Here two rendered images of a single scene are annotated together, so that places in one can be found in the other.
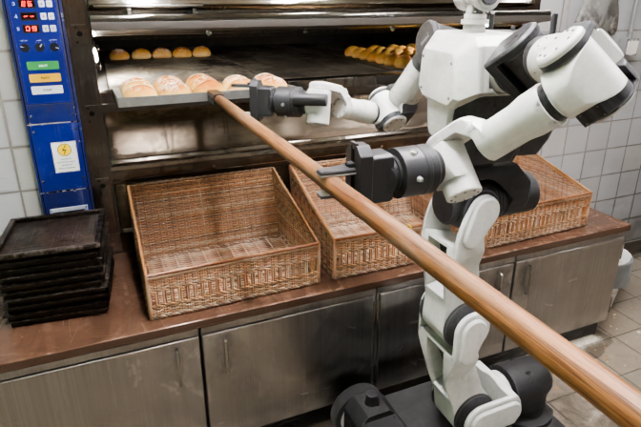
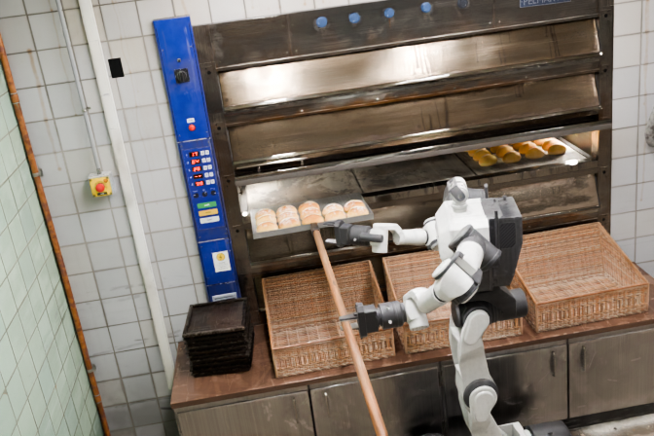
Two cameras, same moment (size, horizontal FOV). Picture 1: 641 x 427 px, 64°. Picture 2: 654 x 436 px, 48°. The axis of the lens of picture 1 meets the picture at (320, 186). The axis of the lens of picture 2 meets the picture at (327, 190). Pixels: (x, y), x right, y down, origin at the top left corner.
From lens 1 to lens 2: 172 cm
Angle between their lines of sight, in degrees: 17
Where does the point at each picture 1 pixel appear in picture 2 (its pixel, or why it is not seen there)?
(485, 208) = (477, 319)
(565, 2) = (640, 99)
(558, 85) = (437, 288)
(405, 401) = not seen: outside the picture
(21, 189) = (194, 282)
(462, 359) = (476, 417)
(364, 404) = not seen: outside the picture
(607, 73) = (457, 284)
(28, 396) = (205, 420)
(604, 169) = not seen: outside the picture
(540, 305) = (602, 380)
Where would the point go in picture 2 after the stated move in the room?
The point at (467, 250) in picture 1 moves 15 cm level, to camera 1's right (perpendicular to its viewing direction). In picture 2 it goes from (469, 345) to (509, 346)
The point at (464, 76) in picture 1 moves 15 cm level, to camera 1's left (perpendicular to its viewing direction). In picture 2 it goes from (444, 245) to (403, 245)
